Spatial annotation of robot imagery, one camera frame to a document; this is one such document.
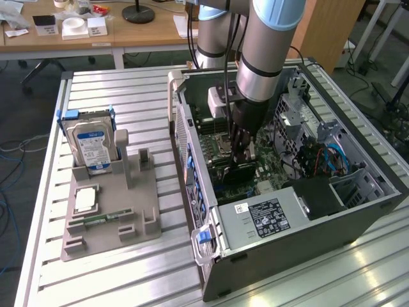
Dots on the black round lamp base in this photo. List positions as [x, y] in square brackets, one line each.
[137, 16]

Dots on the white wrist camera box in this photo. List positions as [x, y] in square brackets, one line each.
[217, 102]

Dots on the grey parts rack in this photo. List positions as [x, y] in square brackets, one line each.
[112, 224]

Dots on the installed RAM stick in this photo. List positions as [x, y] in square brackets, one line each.
[220, 164]

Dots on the flat white box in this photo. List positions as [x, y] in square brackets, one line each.
[76, 36]

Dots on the green motherboard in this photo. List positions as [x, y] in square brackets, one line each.
[271, 150]

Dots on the open dark PC case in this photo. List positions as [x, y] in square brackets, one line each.
[287, 249]

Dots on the white paper stack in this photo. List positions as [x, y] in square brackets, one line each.
[180, 27]

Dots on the grey power supply unit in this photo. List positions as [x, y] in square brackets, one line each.
[236, 224]

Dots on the white table frame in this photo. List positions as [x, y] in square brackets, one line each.
[375, 19]

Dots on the silver chipset heat sink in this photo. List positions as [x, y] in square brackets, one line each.
[265, 187]

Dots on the clear bag dark contents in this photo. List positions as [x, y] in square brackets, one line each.
[81, 10]

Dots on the green RAM stick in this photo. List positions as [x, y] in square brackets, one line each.
[102, 219]

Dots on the CPU socket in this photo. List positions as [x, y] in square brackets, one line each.
[222, 140]

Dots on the white paper slip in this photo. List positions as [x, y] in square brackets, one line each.
[16, 33]

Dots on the red packet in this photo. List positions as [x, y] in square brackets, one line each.
[99, 9]

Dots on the hard disk with blue rails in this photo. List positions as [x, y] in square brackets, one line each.
[91, 144]

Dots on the blue case latch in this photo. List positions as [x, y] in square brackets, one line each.
[204, 238]

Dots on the crumpled plastic bag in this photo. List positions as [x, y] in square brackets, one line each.
[12, 16]

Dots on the wooden desk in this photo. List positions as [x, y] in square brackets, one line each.
[166, 38]

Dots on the small beige tape roll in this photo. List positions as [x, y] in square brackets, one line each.
[56, 4]

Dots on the black chair base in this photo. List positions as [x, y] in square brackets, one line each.
[38, 72]

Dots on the silver perforated drive cage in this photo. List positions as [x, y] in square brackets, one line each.
[289, 137]

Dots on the black topped white box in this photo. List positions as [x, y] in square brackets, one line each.
[46, 28]

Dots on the silver disk bay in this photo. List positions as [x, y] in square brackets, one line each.
[364, 182]

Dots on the graphics card with metal bracket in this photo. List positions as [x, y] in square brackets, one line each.
[239, 174]

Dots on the black air duct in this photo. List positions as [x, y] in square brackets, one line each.
[319, 198]

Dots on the white labelled box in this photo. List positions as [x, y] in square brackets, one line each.
[97, 27]

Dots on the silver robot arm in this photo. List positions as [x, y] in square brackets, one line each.
[265, 48]

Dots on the silver CPU chip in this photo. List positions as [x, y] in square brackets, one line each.
[84, 201]

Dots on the white tape roll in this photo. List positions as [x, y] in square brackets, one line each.
[65, 25]

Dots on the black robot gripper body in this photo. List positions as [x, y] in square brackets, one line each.
[249, 115]

